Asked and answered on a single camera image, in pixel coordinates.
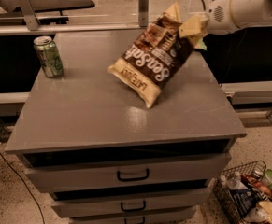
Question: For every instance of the bottom drawer black handle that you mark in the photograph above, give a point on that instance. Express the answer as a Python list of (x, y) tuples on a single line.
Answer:
[(135, 220)]

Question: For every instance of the top drawer black handle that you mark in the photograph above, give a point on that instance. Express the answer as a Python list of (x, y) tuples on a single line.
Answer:
[(133, 176)]

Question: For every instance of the wire basket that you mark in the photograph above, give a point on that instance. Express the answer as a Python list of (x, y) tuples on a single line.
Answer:
[(224, 196)]

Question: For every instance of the green snack bag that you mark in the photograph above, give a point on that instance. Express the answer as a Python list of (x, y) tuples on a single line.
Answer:
[(199, 43)]

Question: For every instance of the middle drawer black handle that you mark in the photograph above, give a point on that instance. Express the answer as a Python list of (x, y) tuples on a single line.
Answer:
[(133, 207)]

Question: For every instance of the tan bag in basket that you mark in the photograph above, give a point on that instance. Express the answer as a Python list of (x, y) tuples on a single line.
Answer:
[(261, 213)]

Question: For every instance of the brown Late July chip bag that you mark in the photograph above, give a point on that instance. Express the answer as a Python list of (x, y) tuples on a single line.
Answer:
[(154, 57)]

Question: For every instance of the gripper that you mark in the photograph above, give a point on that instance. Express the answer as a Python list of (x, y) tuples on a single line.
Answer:
[(219, 16)]

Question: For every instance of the blue snack bag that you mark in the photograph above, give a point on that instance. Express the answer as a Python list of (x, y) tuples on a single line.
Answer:
[(244, 200)]

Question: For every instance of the grey drawer cabinet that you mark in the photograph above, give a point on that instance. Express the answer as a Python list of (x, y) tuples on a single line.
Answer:
[(75, 132)]

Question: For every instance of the drawer black handle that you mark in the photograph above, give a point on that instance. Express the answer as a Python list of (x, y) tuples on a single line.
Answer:
[(133, 176), (135, 220), (133, 207)]

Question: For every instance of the green soda can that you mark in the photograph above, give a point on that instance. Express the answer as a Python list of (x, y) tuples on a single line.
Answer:
[(48, 55)]

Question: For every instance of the clear water bottle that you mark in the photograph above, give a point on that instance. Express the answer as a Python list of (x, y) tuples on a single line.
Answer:
[(233, 182)]

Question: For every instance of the red snack packet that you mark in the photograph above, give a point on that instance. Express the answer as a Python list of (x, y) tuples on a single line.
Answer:
[(254, 180)]

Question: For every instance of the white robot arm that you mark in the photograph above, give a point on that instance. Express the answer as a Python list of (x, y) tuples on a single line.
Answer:
[(223, 17)]

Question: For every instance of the metal rail with brackets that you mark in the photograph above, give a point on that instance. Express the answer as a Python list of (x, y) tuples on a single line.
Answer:
[(106, 15)]

